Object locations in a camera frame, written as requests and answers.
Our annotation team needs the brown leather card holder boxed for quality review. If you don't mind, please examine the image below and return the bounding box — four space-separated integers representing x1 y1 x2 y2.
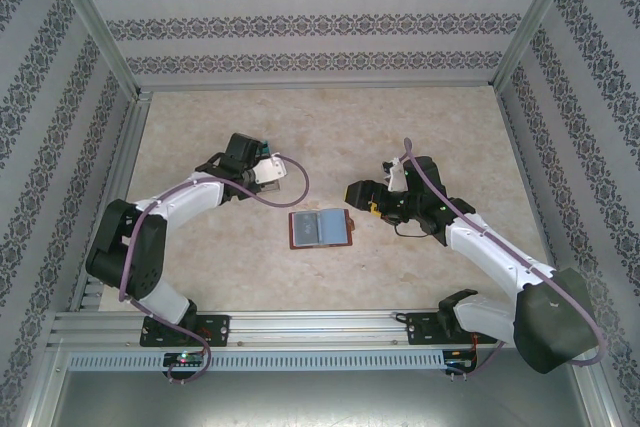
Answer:
288 206 357 250

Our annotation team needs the teal VIP card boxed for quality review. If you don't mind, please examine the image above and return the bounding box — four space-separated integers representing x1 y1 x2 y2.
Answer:
294 211 320 244

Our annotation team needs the small controller board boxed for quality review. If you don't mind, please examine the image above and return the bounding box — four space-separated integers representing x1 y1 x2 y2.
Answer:
163 351 207 368
443 350 480 374

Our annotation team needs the grey metal panel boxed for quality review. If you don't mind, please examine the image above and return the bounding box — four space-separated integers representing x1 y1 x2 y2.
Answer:
29 346 619 427

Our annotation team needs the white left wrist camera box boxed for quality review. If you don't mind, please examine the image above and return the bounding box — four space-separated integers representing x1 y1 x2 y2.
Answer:
248 155 287 184

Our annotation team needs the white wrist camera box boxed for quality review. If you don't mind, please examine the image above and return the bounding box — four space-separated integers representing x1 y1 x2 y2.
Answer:
248 155 287 184
382 156 417 193

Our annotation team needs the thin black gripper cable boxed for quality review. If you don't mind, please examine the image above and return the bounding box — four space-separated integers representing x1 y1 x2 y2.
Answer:
393 220 432 240

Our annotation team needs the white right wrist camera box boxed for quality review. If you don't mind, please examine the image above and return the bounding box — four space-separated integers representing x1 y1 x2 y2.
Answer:
382 156 417 193

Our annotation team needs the purple cable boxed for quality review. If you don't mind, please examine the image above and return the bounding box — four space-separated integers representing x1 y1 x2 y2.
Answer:
402 136 607 384
119 156 310 387

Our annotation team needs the aluminium frame cross beam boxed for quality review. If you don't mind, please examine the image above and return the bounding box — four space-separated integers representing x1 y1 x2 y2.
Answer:
134 80 501 94

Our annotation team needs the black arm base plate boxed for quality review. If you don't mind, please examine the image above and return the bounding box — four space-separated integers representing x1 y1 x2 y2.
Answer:
405 311 499 347
139 314 232 348

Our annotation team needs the aluminium mounting rail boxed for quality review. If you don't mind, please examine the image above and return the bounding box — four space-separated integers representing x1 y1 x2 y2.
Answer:
47 309 589 348

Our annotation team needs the slotted grey cable duct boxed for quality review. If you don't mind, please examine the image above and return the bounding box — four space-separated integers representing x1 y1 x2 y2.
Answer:
66 349 447 373

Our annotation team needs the aluminium frame post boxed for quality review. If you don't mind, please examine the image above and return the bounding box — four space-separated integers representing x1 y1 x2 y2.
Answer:
39 0 144 98
492 0 586 88

